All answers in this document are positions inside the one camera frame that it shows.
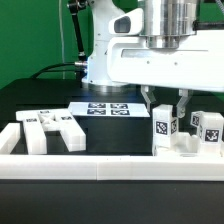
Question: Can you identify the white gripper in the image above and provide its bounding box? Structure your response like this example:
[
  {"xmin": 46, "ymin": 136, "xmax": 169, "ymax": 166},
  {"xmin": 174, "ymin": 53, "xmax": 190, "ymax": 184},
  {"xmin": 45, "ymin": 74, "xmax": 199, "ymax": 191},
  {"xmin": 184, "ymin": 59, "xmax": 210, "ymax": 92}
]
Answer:
[{"xmin": 107, "ymin": 7, "xmax": 224, "ymax": 118}]

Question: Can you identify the white chair seat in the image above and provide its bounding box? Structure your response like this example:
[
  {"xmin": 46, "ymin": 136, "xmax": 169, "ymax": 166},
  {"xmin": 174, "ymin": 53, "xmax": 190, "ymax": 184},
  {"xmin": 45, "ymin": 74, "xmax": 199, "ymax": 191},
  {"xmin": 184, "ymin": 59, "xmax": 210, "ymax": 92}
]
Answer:
[{"xmin": 152, "ymin": 132, "xmax": 224, "ymax": 158}]

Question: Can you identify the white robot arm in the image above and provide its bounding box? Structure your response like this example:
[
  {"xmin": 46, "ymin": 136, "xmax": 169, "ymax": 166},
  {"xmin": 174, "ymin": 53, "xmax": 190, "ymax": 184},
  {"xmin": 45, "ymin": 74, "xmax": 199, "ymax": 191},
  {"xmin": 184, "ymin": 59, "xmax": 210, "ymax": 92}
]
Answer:
[{"xmin": 83, "ymin": 0, "xmax": 224, "ymax": 117}]

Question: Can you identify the white tagged cube far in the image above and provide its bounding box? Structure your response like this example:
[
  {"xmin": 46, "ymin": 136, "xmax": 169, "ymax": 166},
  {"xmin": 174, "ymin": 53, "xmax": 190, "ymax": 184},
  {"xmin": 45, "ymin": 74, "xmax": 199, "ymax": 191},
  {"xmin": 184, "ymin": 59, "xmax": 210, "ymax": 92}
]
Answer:
[{"xmin": 190, "ymin": 111, "xmax": 203, "ymax": 127}]

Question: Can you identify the white marker sheet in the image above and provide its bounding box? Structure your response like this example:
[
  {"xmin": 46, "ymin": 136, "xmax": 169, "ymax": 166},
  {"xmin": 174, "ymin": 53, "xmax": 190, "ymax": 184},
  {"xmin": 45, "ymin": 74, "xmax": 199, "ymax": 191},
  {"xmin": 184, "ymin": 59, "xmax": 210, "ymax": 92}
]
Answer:
[{"xmin": 68, "ymin": 102, "xmax": 149, "ymax": 117}]

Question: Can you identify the white U-shaped fence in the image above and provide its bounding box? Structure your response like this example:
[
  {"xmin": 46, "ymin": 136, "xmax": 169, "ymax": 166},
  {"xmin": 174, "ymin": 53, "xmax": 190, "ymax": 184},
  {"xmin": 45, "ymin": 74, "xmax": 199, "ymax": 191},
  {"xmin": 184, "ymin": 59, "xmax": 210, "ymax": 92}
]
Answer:
[{"xmin": 0, "ymin": 123, "xmax": 224, "ymax": 181}]

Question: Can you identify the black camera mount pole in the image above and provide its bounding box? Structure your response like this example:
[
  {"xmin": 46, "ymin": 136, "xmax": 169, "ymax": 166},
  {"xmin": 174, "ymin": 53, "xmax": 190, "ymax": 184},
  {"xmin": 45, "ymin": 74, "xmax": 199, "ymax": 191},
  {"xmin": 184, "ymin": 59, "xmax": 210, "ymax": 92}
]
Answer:
[{"xmin": 67, "ymin": 0, "xmax": 88, "ymax": 61}]

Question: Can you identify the black cable bundle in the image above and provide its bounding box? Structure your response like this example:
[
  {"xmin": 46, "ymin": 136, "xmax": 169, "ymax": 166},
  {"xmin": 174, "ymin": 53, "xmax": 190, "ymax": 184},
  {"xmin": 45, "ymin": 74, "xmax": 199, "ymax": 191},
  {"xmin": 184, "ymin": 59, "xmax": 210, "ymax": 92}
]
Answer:
[{"xmin": 29, "ymin": 60, "xmax": 88, "ymax": 80}]

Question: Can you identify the white chair back frame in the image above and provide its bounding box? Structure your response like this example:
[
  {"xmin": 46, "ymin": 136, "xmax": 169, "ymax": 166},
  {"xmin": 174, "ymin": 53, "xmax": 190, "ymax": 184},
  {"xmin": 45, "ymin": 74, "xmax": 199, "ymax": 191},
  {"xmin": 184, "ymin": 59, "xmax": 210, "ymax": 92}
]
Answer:
[{"xmin": 16, "ymin": 109, "xmax": 86, "ymax": 155}]

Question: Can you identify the white hanging cable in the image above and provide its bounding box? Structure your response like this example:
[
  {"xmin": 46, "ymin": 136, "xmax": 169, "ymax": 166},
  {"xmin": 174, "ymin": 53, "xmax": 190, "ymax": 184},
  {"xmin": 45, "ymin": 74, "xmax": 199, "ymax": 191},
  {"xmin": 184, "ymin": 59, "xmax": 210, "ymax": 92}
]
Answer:
[{"xmin": 58, "ymin": 0, "xmax": 66, "ymax": 80}]

